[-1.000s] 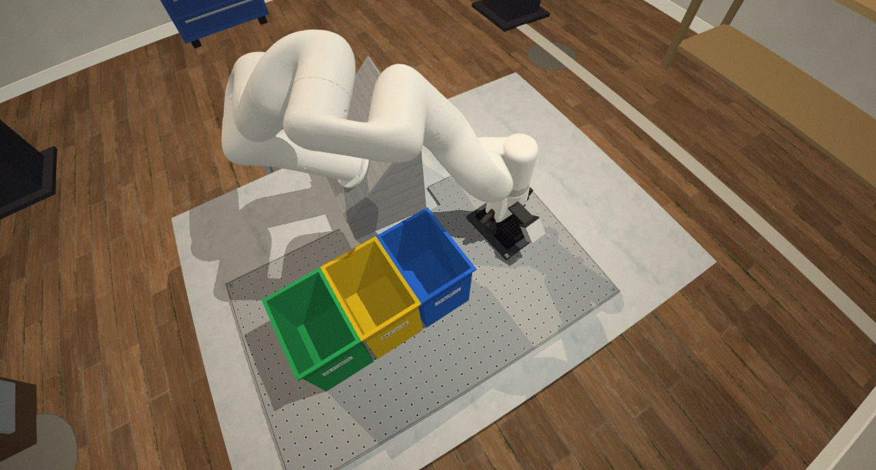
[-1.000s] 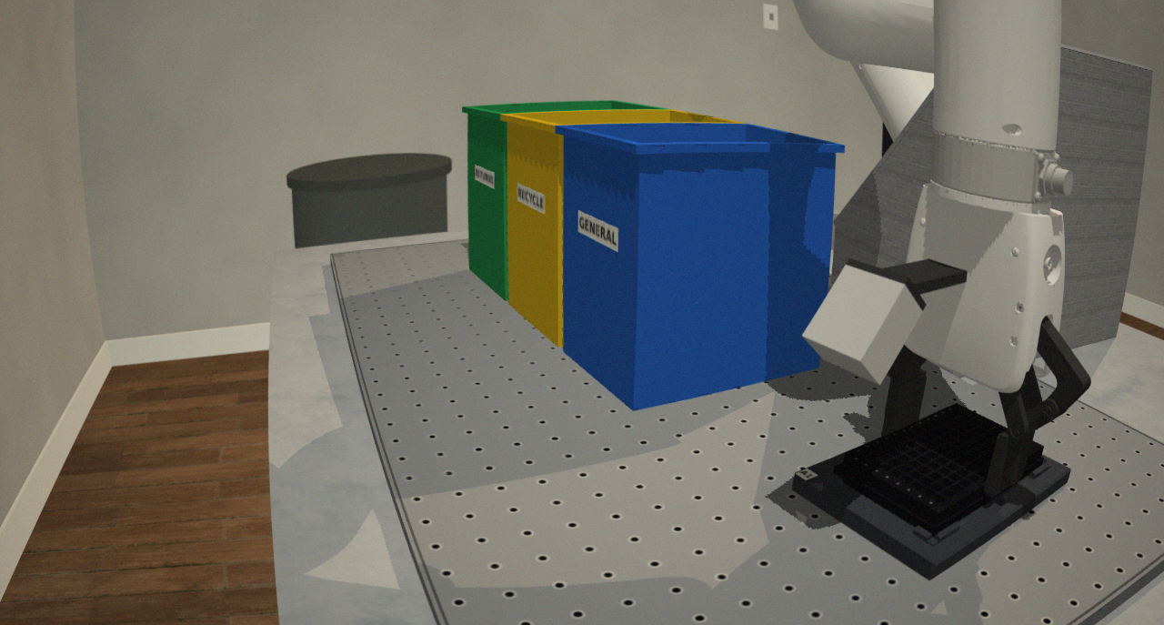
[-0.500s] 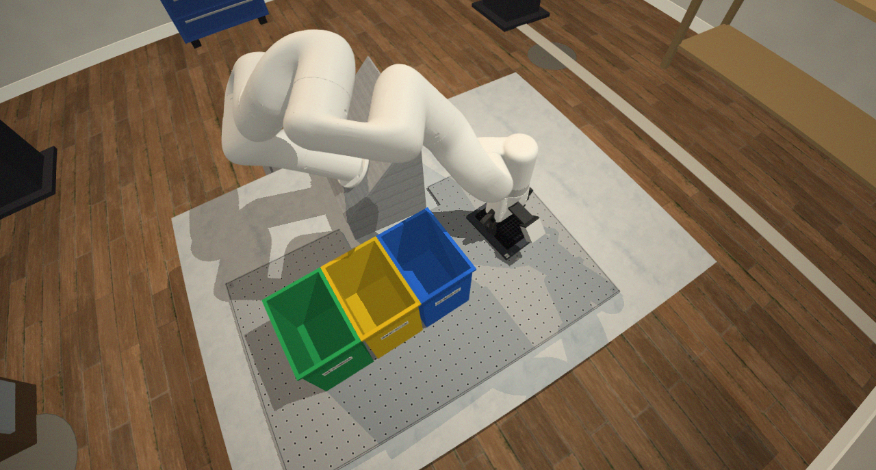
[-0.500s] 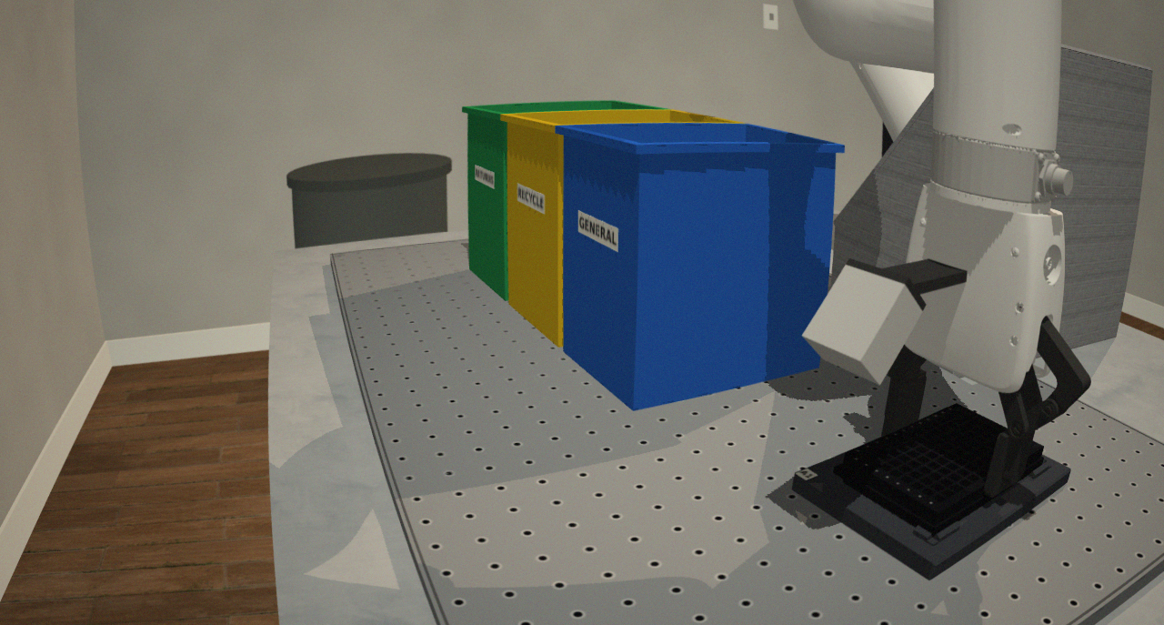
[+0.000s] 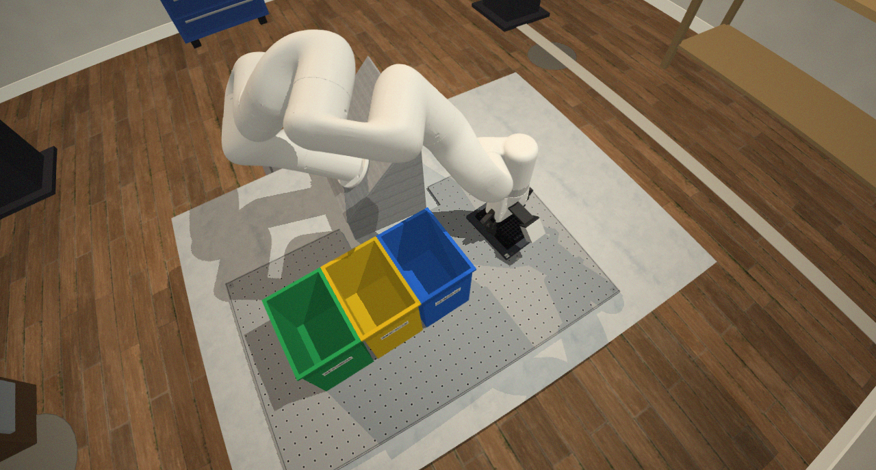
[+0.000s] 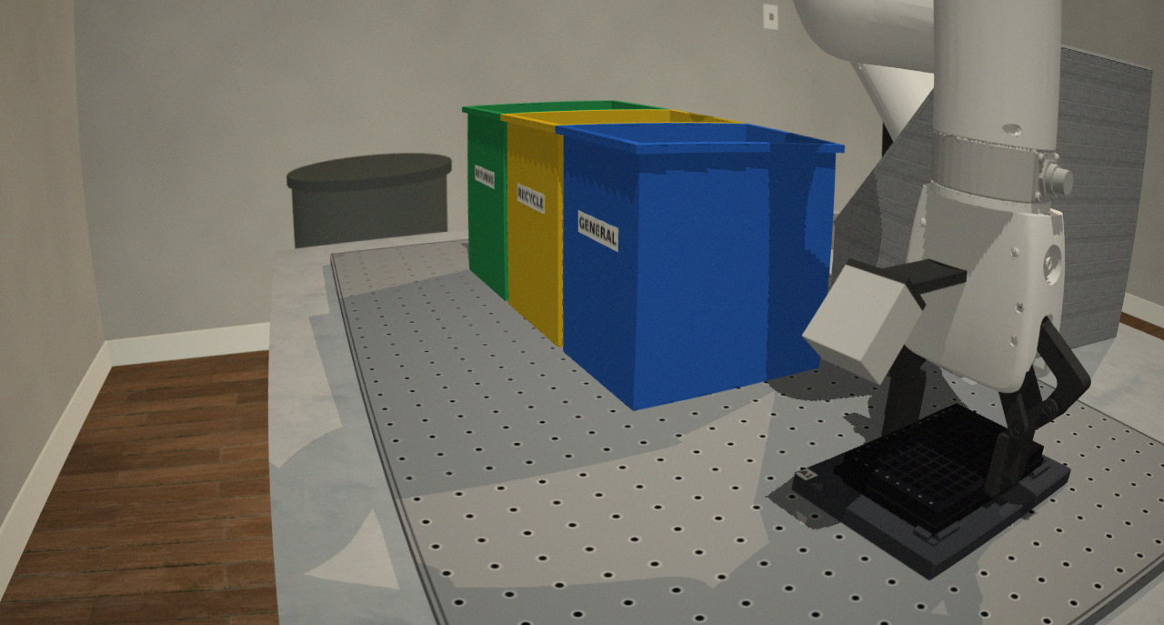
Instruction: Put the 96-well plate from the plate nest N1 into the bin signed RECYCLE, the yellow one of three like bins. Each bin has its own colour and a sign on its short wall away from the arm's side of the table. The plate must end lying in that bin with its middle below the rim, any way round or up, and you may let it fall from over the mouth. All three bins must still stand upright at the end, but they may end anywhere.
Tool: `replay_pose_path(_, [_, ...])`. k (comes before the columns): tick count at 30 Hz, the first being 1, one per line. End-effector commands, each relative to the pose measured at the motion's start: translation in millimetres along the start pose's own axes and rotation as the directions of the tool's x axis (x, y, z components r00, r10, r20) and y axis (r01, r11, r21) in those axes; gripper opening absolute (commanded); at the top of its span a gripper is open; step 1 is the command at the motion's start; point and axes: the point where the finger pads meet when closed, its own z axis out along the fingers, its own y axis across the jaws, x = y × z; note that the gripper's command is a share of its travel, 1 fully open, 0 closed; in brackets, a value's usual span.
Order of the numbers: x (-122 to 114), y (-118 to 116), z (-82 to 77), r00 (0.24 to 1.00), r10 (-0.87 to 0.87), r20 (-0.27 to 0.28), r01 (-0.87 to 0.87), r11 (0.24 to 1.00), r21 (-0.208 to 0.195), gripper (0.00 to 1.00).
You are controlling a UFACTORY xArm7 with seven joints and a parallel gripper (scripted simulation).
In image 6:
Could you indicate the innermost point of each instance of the blue bin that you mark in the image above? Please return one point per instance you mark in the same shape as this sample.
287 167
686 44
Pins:
694 266

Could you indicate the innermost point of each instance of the green open-top bin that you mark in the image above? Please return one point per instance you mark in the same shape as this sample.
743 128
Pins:
487 182

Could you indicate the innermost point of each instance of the yellow recycling bin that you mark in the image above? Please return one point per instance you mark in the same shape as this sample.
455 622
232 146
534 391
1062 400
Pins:
535 205

